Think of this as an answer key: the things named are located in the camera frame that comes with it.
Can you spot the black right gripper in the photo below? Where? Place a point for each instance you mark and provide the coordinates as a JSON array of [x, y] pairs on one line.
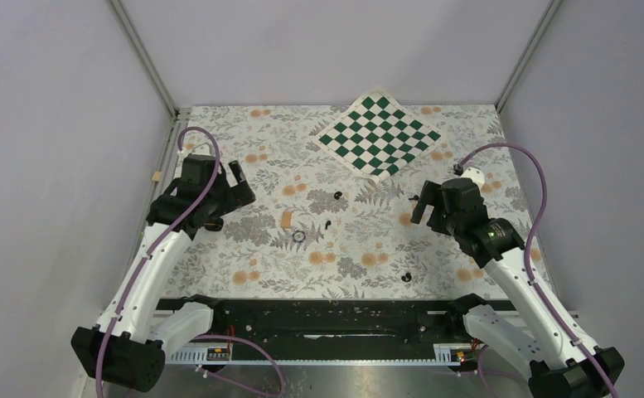
[[431, 194]]

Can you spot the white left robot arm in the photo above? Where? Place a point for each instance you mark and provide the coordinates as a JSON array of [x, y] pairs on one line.
[[125, 347]]

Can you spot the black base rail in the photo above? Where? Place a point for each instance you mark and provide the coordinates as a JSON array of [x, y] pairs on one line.
[[327, 329]]

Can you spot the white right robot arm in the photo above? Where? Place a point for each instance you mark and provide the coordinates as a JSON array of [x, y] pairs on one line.
[[555, 355]]

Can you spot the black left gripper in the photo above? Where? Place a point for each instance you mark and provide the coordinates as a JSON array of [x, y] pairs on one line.
[[237, 196]]

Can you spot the blue poker chip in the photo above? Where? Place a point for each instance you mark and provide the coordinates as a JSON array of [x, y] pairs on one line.
[[299, 236]]

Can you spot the small wooden block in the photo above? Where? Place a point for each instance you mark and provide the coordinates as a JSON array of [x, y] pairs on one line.
[[286, 219]]

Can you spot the white cable duct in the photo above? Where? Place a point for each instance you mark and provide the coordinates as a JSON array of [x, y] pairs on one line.
[[196, 354]]

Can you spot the floral table mat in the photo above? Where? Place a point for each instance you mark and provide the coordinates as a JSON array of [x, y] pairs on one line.
[[371, 242]]

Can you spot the green white chessboard mat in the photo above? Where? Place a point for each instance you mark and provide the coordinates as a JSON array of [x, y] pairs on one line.
[[377, 136]]

